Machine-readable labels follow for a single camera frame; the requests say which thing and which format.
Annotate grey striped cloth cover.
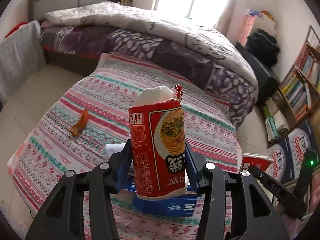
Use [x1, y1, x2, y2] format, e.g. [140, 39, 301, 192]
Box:
[0, 21, 46, 106]

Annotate lower blue Ganten box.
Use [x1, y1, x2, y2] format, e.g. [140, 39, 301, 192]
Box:
[267, 137, 295, 184]

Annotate upper blue Ganten box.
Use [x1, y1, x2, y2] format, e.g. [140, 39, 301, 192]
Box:
[288, 120, 318, 179]

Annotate black storage bench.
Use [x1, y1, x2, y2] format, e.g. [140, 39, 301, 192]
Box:
[235, 42, 280, 107]

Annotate striped patterned table cloth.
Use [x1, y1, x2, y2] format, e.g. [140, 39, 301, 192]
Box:
[6, 52, 243, 240]

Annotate red noodle wrapper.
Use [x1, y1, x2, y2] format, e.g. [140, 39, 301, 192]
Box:
[240, 153, 273, 172]

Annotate dark folded clothes pile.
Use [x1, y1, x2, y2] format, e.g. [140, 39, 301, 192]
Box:
[245, 29, 280, 68]

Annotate red instant noodle packet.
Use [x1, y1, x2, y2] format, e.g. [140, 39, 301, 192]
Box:
[129, 85, 188, 200]

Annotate blue ganten box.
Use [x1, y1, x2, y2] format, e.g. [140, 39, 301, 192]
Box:
[288, 120, 318, 179]
[267, 137, 295, 184]

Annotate blue tissue pack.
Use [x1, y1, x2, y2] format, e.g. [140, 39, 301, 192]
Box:
[124, 175, 202, 217]

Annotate orange peel scrap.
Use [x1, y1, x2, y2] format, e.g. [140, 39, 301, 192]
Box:
[69, 109, 89, 137]

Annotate wooden bookshelf with books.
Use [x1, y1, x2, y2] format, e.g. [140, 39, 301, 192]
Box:
[262, 26, 319, 147]

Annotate purple patterned bed sheet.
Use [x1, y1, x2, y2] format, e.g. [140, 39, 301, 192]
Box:
[40, 25, 258, 127]

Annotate pink storage drawers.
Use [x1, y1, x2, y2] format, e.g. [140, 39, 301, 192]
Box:
[236, 9, 276, 47]

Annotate white grey quilt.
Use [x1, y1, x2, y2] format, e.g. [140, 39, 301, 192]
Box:
[43, 1, 258, 87]

